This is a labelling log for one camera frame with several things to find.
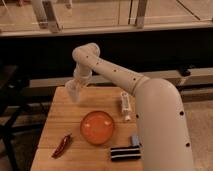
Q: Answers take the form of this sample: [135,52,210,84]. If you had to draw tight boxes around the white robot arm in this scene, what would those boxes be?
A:
[72,43,195,171]

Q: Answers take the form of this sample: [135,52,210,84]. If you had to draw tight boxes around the white clear bottle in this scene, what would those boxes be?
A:
[120,92,132,121]

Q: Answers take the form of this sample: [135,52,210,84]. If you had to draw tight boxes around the wooden table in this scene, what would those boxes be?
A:
[30,87,142,171]

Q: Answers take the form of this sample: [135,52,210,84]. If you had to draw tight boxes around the blue sponge cloth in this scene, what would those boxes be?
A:
[131,135,140,146]

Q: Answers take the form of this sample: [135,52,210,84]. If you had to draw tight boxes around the black white striped block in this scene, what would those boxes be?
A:
[110,146,141,161]

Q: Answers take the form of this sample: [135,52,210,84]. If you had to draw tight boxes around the red chili pepper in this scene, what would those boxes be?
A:
[52,134,72,158]

